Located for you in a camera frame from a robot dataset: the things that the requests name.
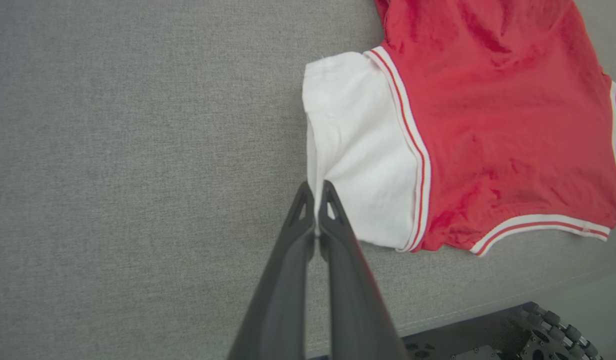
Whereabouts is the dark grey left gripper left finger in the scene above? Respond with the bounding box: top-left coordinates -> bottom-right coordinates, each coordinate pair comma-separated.
228,181 -> 317,360

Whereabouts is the grey fabric sofa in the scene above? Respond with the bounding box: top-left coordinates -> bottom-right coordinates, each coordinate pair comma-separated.
0,0 -> 616,359

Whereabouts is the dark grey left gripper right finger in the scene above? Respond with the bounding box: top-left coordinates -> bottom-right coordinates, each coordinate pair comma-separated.
318,180 -> 409,360

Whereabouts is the red and white basketball jersey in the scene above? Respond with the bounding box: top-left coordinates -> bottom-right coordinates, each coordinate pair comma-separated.
302,0 -> 616,257

